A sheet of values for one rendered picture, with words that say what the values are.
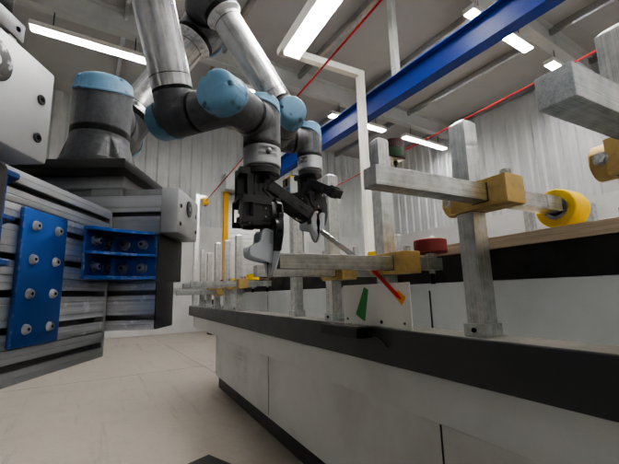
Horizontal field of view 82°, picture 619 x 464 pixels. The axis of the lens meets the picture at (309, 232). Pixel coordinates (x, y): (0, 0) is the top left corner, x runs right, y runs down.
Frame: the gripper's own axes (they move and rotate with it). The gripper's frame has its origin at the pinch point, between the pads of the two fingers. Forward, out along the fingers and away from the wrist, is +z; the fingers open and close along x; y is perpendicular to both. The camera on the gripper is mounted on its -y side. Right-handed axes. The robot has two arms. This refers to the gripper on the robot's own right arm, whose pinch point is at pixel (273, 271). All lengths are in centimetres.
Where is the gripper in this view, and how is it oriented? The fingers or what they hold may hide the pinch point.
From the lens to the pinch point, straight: 69.4
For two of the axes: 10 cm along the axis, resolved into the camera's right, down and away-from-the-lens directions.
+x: 4.6, -1.6, -8.7
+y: -8.9, -0.6, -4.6
